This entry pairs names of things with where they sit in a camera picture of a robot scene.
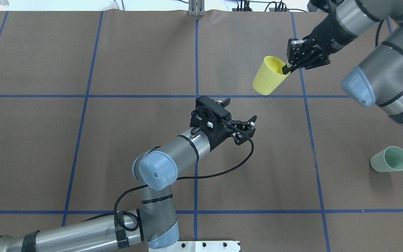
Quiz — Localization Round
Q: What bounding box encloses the yellow plastic cup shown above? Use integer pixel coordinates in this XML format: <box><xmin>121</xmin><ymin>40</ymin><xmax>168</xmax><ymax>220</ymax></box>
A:
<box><xmin>252</xmin><ymin>56</ymin><xmax>291</xmax><ymax>96</ymax></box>

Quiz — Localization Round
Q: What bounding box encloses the pale green plastic cup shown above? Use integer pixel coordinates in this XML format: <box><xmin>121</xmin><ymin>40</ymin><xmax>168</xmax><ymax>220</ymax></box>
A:
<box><xmin>370</xmin><ymin>146</ymin><xmax>403</xmax><ymax>173</ymax></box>

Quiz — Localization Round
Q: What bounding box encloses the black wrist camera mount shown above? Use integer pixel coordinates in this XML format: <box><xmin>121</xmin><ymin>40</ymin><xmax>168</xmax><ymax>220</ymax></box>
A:
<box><xmin>189</xmin><ymin>96</ymin><xmax>232</xmax><ymax>129</ymax></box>

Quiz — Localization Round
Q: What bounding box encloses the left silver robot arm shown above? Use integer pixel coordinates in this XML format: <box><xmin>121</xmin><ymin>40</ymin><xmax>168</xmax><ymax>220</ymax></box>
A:
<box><xmin>0</xmin><ymin>116</ymin><xmax>256</xmax><ymax>252</ymax></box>

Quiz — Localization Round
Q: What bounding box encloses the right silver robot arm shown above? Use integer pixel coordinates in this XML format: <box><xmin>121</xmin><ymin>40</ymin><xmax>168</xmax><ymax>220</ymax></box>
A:
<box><xmin>282</xmin><ymin>0</ymin><xmax>403</xmax><ymax>127</ymax></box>

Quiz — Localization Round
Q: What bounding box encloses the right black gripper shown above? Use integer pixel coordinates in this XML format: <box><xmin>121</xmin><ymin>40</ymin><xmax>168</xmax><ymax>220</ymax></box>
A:
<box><xmin>281</xmin><ymin>13</ymin><xmax>358</xmax><ymax>75</ymax></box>

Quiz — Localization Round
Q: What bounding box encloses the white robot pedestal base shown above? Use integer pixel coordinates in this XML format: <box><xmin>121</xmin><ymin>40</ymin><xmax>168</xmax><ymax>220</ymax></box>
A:
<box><xmin>175</xmin><ymin>240</ymin><xmax>241</xmax><ymax>252</ymax></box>

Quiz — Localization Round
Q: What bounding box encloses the aluminium frame post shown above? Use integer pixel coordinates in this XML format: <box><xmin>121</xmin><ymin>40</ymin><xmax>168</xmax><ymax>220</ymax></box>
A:
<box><xmin>187</xmin><ymin>0</ymin><xmax>206</xmax><ymax>17</ymax></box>

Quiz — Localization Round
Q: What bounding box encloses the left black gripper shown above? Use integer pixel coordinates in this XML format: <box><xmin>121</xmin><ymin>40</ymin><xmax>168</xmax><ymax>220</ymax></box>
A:
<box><xmin>189</xmin><ymin>115</ymin><xmax>257</xmax><ymax>151</ymax></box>

